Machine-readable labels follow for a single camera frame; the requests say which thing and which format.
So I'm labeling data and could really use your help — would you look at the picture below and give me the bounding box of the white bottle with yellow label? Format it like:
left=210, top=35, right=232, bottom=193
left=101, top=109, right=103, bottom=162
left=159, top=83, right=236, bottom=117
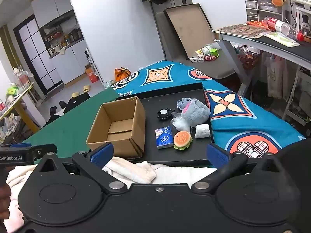
left=195, top=44, right=214, bottom=55

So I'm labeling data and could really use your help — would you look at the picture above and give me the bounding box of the green cloth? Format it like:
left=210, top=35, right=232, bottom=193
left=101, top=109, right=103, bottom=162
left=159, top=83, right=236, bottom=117
left=22, top=86, right=117, bottom=166

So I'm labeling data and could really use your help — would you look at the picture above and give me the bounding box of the grey door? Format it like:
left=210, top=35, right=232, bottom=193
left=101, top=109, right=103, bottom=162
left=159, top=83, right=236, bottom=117
left=146, top=0, right=193, bottom=62

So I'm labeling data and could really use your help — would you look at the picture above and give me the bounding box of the green white packet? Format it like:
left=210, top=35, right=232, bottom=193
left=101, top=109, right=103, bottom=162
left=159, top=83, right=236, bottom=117
left=260, top=32, right=301, bottom=47

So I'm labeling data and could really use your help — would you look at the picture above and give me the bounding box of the person's left hand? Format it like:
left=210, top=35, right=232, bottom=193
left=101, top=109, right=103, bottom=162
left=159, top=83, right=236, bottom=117
left=0, top=184, right=11, bottom=222

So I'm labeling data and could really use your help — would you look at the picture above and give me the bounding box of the small grey plush toy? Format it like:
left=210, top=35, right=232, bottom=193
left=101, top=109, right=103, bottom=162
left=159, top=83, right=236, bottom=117
left=176, top=98, right=195, bottom=111

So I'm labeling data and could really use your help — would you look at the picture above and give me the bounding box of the black white plush keychain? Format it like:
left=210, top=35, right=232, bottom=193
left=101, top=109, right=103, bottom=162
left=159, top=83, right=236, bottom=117
left=157, top=108, right=174, bottom=121

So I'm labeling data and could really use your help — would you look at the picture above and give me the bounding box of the grey desk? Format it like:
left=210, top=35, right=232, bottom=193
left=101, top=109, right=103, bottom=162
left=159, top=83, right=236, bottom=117
left=212, top=24, right=311, bottom=127

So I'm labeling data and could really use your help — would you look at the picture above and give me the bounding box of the white fleece blanket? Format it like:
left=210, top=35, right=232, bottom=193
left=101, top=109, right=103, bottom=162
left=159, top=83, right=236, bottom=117
left=5, top=156, right=217, bottom=233

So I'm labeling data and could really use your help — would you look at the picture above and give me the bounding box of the black white clothing pile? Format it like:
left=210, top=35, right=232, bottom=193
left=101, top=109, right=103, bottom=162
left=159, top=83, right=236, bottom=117
left=46, top=113, right=65, bottom=125

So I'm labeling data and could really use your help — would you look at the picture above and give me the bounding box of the beige tote bag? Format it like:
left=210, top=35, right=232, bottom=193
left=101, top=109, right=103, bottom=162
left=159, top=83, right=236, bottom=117
left=266, top=57, right=288, bottom=99

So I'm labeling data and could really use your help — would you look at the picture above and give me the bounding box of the patterned brown desk mat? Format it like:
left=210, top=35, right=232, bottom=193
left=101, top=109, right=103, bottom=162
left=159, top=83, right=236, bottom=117
left=216, top=24, right=271, bottom=39

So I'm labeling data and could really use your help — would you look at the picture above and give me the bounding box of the white shelf rack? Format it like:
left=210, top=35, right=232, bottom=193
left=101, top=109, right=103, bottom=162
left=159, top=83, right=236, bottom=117
left=84, top=49, right=104, bottom=83

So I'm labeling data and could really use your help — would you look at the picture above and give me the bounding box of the large glass jar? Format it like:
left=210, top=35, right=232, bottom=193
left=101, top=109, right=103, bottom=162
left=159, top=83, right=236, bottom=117
left=13, top=67, right=31, bottom=88

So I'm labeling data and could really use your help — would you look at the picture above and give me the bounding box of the blue patterned bedsheet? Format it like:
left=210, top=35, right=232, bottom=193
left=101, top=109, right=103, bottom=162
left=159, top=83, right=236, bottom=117
left=112, top=61, right=307, bottom=156

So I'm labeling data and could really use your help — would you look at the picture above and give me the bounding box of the black framed brown lid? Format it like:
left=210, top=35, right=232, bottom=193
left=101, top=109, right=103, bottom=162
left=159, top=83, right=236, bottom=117
left=163, top=3, right=213, bottom=60

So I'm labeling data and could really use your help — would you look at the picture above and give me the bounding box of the panda figure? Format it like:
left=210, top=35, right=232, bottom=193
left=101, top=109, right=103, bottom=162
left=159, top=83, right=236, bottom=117
left=300, top=21, right=311, bottom=36

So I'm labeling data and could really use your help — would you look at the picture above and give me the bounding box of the orange cardboard box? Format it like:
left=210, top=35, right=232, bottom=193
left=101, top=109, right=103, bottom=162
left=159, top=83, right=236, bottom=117
left=85, top=64, right=100, bottom=83

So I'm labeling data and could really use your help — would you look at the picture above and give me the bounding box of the blue tissue packet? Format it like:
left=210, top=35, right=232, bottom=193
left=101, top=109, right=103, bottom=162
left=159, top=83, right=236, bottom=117
left=155, top=126, right=173, bottom=150

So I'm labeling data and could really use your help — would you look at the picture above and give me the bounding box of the yellow table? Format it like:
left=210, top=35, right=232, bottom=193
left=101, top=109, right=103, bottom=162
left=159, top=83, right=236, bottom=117
left=0, top=81, right=41, bottom=134

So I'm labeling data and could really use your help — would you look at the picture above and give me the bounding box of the orange gift bag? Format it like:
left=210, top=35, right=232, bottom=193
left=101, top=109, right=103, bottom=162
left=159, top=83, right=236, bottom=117
left=115, top=67, right=132, bottom=82

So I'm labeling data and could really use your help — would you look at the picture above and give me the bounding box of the hamburger plush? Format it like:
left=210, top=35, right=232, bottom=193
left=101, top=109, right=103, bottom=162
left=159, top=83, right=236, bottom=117
left=173, top=131, right=193, bottom=151

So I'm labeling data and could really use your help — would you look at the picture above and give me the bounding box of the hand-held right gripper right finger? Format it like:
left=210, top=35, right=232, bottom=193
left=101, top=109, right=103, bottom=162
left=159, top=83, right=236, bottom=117
left=191, top=143, right=280, bottom=193

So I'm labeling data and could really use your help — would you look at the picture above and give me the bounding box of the white upper cabinet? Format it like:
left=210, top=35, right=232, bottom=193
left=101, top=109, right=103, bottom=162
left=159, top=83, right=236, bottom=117
left=31, top=0, right=75, bottom=28

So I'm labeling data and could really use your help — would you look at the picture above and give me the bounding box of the clear bag of white cotton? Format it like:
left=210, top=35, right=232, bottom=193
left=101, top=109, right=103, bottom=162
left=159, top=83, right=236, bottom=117
left=171, top=112, right=191, bottom=133

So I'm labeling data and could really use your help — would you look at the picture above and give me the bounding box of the white bundle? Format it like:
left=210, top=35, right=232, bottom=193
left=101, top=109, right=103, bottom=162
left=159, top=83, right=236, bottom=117
left=195, top=124, right=211, bottom=139

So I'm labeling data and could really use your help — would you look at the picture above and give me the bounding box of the fluffy light blue plush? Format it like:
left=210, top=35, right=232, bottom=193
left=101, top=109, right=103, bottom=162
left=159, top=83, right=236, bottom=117
left=181, top=100, right=211, bottom=128

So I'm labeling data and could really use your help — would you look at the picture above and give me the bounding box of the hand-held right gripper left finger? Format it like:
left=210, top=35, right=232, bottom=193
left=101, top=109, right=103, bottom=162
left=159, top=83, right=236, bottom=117
left=36, top=142, right=128, bottom=193

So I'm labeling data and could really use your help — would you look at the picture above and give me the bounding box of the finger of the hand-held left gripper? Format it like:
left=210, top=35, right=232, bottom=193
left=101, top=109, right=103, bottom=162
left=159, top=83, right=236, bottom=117
left=10, top=143, right=58, bottom=162

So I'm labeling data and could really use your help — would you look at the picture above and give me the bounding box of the black framed sliding door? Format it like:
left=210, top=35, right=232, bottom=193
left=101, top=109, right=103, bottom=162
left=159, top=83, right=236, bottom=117
left=13, top=15, right=64, bottom=96

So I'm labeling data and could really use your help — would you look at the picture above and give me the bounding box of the black tray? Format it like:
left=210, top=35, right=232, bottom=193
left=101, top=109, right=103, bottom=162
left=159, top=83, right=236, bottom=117
left=115, top=82, right=215, bottom=168

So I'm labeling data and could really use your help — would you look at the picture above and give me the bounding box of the brown cardboard box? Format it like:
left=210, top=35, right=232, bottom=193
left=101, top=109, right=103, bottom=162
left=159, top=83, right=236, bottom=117
left=86, top=96, right=146, bottom=158

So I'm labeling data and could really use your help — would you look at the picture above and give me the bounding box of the white kitchen cabinet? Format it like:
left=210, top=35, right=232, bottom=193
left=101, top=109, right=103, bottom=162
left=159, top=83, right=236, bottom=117
left=49, top=40, right=96, bottom=86

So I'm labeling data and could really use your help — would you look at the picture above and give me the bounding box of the red basket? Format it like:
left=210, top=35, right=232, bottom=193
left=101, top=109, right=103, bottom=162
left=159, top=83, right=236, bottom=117
left=238, top=51, right=262, bottom=70

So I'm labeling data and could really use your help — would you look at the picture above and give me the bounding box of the grey drawer organizer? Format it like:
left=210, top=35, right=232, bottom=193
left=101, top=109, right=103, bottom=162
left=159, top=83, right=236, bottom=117
left=244, top=0, right=285, bottom=23

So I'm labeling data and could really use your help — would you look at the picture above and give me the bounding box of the plastic bottle with red label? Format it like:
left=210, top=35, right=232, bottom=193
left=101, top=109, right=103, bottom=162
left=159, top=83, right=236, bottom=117
left=262, top=17, right=306, bottom=41

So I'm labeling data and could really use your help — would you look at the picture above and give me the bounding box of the white wire rack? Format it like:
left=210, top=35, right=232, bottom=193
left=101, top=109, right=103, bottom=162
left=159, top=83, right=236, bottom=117
left=283, top=65, right=311, bottom=137

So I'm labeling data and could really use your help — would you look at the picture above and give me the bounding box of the black dice stool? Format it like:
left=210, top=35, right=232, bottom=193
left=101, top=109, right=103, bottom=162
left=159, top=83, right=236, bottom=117
left=64, top=92, right=91, bottom=114

